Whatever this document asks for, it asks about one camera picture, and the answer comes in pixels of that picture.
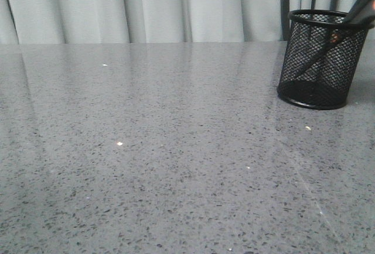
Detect grey orange handled scissors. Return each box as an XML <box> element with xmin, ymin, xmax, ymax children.
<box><xmin>297</xmin><ymin>0</ymin><xmax>374</xmax><ymax>76</ymax></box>

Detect black mesh pen bucket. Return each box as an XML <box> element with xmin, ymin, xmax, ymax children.
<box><xmin>277</xmin><ymin>9</ymin><xmax>374</xmax><ymax>110</ymax></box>

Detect grey curtain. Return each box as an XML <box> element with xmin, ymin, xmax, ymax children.
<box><xmin>1</xmin><ymin>0</ymin><xmax>355</xmax><ymax>44</ymax></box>

